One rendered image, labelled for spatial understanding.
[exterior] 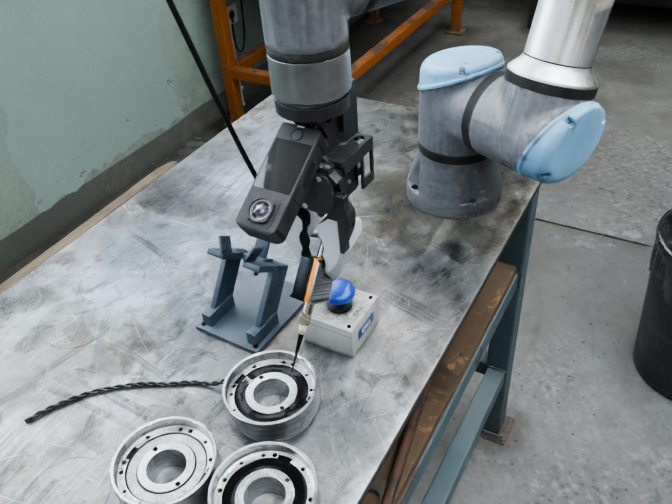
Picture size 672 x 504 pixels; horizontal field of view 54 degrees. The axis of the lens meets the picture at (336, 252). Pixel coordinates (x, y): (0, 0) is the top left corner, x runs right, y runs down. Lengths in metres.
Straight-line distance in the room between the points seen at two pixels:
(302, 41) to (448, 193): 0.49
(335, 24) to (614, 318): 1.64
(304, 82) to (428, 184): 0.46
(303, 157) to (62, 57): 1.97
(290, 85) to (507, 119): 0.37
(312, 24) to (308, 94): 0.06
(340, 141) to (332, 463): 0.33
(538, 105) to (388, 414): 0.41
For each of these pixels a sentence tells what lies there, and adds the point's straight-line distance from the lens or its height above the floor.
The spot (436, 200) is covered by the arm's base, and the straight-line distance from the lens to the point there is 1.02.
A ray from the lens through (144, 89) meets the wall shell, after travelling 2.81.
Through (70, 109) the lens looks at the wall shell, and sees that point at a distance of 2.58.
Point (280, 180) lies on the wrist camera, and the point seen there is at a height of 1.08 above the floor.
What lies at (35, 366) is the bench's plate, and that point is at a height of 0.80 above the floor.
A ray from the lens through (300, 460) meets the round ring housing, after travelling 0.69.
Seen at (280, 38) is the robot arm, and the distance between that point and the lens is 0.58.
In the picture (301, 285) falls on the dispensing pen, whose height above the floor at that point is 0.93.
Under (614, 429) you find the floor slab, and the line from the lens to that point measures 1.82.
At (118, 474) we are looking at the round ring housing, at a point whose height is 0.83.
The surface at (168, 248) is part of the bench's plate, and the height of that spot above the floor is 0.80.
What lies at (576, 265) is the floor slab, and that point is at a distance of 2.26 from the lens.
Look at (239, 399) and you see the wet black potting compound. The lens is 0.75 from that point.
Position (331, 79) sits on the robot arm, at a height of 1.16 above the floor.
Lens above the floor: 1.40
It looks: 38 degrees down
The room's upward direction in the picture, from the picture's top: 5 degrees counter-clockwise
